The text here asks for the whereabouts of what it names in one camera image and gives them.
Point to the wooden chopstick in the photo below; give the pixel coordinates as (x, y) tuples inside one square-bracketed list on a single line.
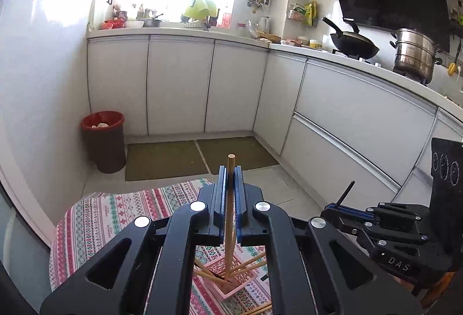
[(258, 308), (230, 221)]

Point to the red pot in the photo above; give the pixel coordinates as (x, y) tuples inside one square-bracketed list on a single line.
[(113, 24)]

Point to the pile of wooden chopsticks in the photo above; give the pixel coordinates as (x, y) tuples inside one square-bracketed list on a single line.
[(253, 259)]

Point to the steel steamer pot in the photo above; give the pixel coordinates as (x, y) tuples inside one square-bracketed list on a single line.
[(414, 54)]

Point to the black wok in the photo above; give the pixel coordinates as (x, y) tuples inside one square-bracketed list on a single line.
[(356, 43)]

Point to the white kettle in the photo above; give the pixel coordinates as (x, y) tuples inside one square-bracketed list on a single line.
[(264, 25)]

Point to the person's right hand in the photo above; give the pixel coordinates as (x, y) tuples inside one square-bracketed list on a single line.
[(434, 289)]

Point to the wall rack with packets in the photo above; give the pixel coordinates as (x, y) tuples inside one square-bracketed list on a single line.
[(304, 13)]

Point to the yellow lidded container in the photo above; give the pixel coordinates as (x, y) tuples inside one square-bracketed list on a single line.
[(315, 44)]

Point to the pink perforated plastic basket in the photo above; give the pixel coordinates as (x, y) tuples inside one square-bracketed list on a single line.
[(226, 291)]

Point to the white base cabinets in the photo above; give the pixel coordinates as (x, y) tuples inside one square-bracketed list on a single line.
[(181, 83)]

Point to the black chopstick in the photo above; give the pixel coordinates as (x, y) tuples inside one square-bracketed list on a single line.
[(346, 192)]

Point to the olive floor mat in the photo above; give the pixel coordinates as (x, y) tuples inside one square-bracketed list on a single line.
[(162, 161), (231, 154)]

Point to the red bottle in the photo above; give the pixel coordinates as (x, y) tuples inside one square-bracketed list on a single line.
[(224, 18)]

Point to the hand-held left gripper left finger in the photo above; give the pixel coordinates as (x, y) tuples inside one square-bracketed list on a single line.
[(222, 192)]

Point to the red green patterned tablecloth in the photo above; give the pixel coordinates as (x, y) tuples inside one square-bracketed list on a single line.
[(108, 217)]

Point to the wicker basket of food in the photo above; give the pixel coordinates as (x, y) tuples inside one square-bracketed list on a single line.
[(268, 37)]

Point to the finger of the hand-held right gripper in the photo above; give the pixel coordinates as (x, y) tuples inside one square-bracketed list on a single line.
[(398, 215), (398, 250)]

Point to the white bowl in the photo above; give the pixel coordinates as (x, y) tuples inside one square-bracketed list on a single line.
[(134, 24)]

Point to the dark trash bin red liner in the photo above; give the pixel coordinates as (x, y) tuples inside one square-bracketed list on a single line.
[(103, 141)]

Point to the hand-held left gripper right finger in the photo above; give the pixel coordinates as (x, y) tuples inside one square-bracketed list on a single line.
[(239, 192)]

